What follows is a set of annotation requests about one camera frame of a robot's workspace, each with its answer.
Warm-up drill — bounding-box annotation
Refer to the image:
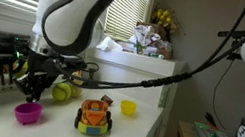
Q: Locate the yellow plastic bowl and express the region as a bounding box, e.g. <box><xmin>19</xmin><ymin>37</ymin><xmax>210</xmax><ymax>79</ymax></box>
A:
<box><xmin>119</xmin><ymin>99</ymin><xmax>139</xmax><ymax>118</ymax></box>

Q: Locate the white raised shelf unit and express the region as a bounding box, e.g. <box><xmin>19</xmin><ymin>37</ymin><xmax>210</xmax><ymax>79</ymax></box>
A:
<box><xmin>76</xmin><ymin>43</ymin><xmax>187</xmax><ymax>114</ymax></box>

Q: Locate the black camera stand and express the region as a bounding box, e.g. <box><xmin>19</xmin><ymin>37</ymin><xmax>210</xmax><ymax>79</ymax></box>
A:
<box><xmin>226</xmin><ymin>36</ymin><xmax>245</xmax><ymax>64</ymax></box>

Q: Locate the yellow flower bouquet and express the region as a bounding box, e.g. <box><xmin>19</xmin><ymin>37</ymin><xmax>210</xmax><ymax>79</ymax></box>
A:
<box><xmin>149</xmin><ymin>6</ymin><xmax>183</xmax><ymax>36</ymax></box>

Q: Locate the pinkish brown fabric bundle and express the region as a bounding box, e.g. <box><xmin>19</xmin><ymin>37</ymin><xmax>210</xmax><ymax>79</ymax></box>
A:
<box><xmin>151</xmin><ymin>38</ymin><xmax>176</xmax><ymax>60</ymax></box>

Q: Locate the orange and green toy car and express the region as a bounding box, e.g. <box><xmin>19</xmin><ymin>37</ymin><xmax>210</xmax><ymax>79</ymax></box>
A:
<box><xmin>72</xmin><ymin>95</ymin><xmax>117</xmax><ymax>137</ymax></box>

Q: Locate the black cable bundle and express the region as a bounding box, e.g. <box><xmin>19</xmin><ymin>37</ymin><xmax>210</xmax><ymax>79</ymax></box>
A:
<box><xmin>49</xmin><ymin>0</ymin><xmax>245</xmax><ymax>117</ymax></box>

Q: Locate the green and white marker tube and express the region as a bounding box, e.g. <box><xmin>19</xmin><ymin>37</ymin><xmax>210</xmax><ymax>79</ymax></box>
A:
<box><xmin>148</xmin><ymin>51</ymin><xmax>166</xmax><ymax>59</ymax></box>

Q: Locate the black bar camera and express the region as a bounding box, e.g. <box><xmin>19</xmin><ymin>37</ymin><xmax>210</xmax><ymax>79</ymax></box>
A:
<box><xmin>216</xmin><ymin>23</ymin><xmax>245</xmax><ymax>42</ymax></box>

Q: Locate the yellow-green tennis ball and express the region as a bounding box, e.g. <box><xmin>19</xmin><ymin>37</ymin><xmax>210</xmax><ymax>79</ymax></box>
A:
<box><xmin>50</xmin><ymin>81</ymin><xmax>74</xmax><ymax>104</ymax></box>

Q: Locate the narrow white window blind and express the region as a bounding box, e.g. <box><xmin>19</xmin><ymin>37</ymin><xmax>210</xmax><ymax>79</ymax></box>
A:
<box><xmin>102</xmin><ymin>0</ymin><xmax>152</xmax><ymax>45</ymax></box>

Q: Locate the small brown block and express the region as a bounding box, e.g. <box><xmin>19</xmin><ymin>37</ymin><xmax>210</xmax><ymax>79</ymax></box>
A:
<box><xmin>99</xmin><ymin>93</ymin><xmax>116</xmax><ymax>106</ymax></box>

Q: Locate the thin black camera cable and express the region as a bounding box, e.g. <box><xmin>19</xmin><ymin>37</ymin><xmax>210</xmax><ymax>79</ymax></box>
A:
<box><xmin>207</xmin><ymin>56</ymin><xmax>238</xmax><ymax>131</ymax></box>

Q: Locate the purple plastic bowl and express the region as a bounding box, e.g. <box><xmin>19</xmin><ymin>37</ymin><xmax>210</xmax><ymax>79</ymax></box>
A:
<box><xmin>11</xmin><ymin>99</ymin><xmax>45</xmax><ymax>128</ymax></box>

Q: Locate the cardboard box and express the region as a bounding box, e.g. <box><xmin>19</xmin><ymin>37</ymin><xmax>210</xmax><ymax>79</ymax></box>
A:
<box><xmin>120</xmin><ymin>40</ymin><xmax>160</xmax><ymax>58</ymax></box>

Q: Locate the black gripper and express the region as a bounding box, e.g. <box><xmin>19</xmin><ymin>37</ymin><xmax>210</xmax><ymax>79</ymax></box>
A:
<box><xmin>10</xmin><ymin>47</ymin><xmax>64</xmax><ymax>107</ymax></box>

